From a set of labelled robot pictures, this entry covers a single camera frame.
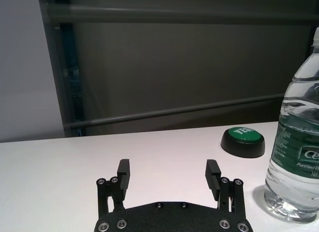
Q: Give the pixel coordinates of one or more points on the dark blue vertical post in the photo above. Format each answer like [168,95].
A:
[72,79]

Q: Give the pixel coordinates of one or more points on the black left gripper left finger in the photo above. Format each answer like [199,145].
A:
[123,177]

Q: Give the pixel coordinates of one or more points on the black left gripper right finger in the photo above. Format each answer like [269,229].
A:
[211,177]

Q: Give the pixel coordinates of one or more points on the thick grey horizontal rail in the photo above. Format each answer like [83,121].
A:
[174,13]

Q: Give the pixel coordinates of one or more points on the clear water bottle green label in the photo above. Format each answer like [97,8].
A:
[294,154]

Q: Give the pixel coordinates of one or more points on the thin grey horizontal rail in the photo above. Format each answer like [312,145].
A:
[162,113]

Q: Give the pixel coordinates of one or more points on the green YES button black base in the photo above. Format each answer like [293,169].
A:
[243,144]

